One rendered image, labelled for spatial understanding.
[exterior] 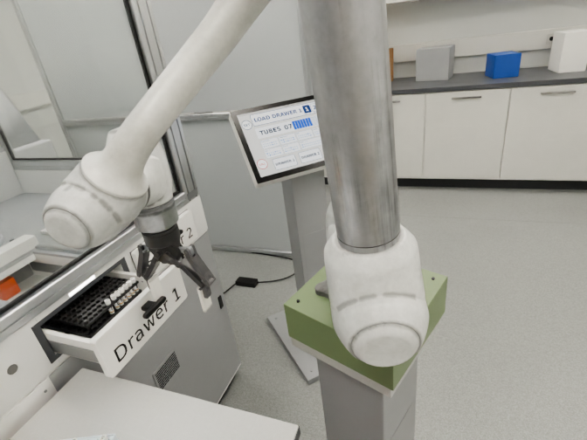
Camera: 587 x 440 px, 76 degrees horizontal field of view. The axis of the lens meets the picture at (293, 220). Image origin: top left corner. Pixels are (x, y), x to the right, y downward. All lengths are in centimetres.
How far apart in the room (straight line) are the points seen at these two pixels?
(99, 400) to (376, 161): 81
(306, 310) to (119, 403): 46
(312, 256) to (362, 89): 136
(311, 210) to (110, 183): 117
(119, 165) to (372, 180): 36
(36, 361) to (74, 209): 55
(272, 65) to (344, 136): 182
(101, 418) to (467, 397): 141
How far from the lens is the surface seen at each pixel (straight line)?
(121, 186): 62
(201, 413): 90
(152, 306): 96
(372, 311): 57
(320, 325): 88
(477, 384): 193
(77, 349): 102
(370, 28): 47
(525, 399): 194
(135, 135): 59
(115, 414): 99
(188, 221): 137
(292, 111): 157
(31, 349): 106
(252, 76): 236
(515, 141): 357
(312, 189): 163
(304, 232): 169
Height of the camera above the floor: 145
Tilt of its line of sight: 27 degrees down
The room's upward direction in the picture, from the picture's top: 8 degrees counter-clockwise
